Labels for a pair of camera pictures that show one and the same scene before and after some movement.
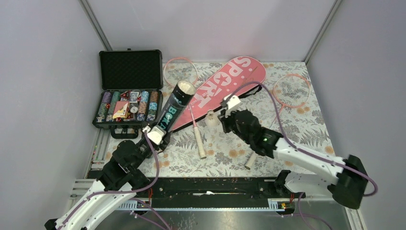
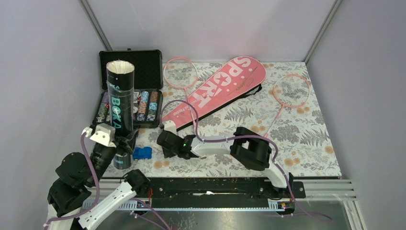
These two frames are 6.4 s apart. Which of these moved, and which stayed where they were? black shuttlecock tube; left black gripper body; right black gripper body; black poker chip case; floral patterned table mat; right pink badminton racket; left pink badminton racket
Moved: black shuttlecock tube; right black gripper body; left black gripper body
Stayed: right pink badminton racket; left pink badminton racket; black poker chip case; floral patterned table mat
